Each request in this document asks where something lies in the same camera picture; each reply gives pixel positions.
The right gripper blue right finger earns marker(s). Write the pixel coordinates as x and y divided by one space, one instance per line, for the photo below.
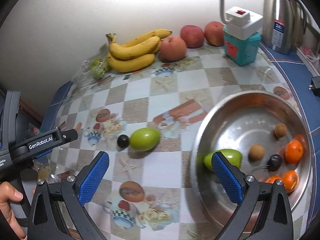
275 217

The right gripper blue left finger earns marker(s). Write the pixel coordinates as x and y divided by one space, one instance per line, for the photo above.
46 220

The dark plum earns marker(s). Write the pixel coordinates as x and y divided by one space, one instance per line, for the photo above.
123 141
274 163

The oval green mango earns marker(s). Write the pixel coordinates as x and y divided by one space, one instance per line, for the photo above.
233 156

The orange tangerine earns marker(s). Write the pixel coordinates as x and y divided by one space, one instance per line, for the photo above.
293 152
290 180

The round green fruit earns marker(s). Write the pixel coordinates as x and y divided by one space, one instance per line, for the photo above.
145 139

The person left hand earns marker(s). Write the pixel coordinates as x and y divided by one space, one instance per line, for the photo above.
9 193

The orange tangerine bowl bottom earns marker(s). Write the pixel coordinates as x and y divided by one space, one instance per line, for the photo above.
272 179

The orange tangerine in bowl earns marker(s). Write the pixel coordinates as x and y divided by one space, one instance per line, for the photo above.
290 180

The stainless steel bowl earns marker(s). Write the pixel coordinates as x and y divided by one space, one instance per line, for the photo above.
258 124

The clear plastic tray of limes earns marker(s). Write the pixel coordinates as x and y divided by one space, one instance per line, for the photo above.
92 70

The patterned vinyl tablecloth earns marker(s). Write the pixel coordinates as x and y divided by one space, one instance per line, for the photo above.
171 98

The black plug adapter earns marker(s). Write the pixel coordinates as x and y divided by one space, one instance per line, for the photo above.
315 86

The teal plastic box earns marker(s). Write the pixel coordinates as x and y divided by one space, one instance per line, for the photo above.
242 52

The yellow banana bunch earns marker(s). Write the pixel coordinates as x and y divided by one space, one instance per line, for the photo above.
136 54

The stainless steel thermos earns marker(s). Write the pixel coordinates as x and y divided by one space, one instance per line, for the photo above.
279 23

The red apple right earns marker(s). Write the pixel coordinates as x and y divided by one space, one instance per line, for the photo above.
213 33

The red apple middle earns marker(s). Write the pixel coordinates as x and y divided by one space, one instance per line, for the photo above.
192 35

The white power adapter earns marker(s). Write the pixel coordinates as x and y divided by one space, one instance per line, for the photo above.
239 22

